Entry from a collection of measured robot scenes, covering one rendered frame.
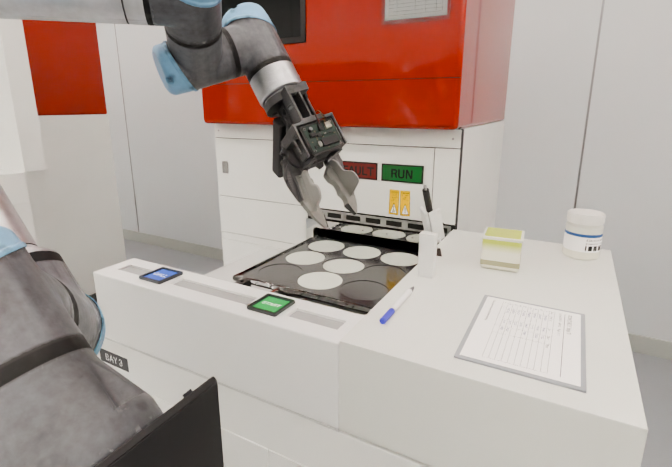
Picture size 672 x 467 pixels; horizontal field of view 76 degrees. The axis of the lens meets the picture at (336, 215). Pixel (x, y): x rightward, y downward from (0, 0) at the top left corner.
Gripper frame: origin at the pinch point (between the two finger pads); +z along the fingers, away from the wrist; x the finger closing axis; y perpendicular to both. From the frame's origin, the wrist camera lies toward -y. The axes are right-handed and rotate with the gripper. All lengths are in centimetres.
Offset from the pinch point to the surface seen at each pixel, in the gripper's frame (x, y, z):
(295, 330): -13.6, -1.8, 12.7
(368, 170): 36, -38, -11
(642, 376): 157, -88, 126
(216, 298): -19.3, -15.8, 3.1
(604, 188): 187, -78, 39
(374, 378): -9.0, 5.8, 22.5
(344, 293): 5.3, -22.2, 13.7
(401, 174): 40, -32, -5
